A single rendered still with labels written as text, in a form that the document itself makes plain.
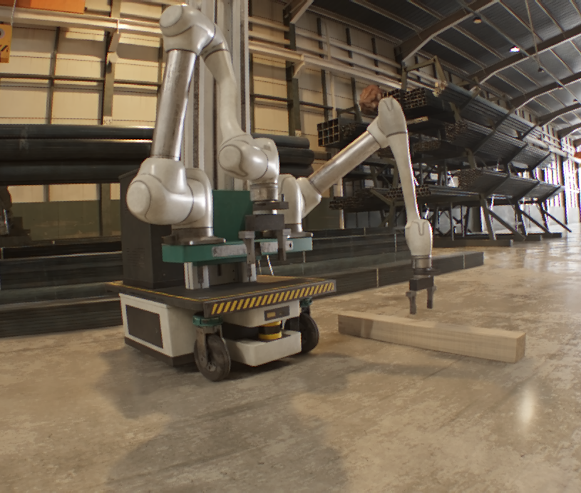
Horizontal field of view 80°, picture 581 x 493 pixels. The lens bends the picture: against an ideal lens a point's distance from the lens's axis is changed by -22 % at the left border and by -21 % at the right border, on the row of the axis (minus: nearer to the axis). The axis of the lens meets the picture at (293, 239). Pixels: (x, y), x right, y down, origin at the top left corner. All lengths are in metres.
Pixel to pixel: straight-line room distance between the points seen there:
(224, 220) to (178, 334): 0.51
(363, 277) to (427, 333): 1.91
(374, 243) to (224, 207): 3.96
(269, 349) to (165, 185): 0.71
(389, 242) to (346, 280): 2.33
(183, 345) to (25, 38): 10.80
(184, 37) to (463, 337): 1.52
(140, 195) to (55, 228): 9.26
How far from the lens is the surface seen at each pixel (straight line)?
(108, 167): 3.37
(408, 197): 1.94
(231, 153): 1.20
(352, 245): 5.27
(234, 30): 2.11
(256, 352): 1.56
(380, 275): 3.83
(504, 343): 1.67
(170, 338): 1.60
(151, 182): 1.31
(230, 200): 1.79
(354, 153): 2.00
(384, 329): 2.00
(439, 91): 8.80
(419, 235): 1.82
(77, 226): 10.59
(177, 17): 1.43
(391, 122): 1.86
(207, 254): 1.51
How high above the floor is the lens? 0.54
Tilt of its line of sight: 1 degrees down
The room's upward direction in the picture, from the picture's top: 3 degrees counter-clockwise
